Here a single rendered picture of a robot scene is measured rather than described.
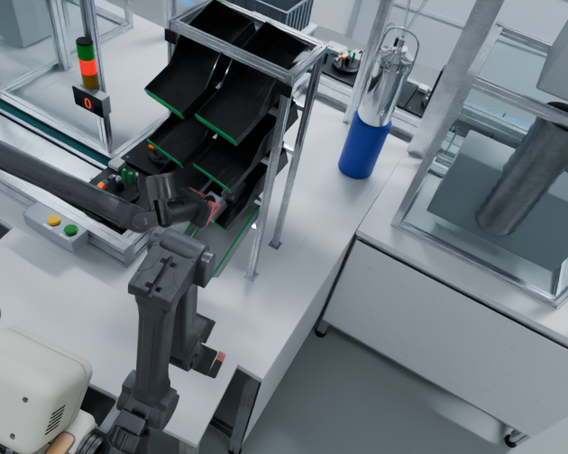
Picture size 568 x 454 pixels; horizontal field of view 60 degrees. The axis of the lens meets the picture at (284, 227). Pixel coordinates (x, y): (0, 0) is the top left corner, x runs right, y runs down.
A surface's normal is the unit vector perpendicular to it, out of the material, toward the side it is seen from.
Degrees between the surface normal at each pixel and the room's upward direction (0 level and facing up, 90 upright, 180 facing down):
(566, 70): 90
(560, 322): 0
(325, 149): 0
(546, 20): 90
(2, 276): 0
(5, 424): 48
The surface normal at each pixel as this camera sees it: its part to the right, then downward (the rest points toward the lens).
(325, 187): 0.16, -0.64
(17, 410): -0.16, 0.06
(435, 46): -0.37, 0.66
